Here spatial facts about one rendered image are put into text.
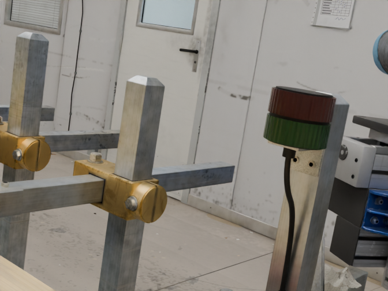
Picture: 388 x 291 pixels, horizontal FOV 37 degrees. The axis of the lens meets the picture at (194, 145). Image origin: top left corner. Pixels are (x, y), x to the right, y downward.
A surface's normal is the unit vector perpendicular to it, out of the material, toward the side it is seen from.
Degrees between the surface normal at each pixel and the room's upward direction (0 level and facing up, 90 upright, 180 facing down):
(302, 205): 90
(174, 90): 90
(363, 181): 90
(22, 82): 90
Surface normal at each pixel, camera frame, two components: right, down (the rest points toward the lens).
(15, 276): 0.15, -0.97
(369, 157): 0.32, 0.22
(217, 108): -0.65, 0.04
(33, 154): 0.75, 0.23
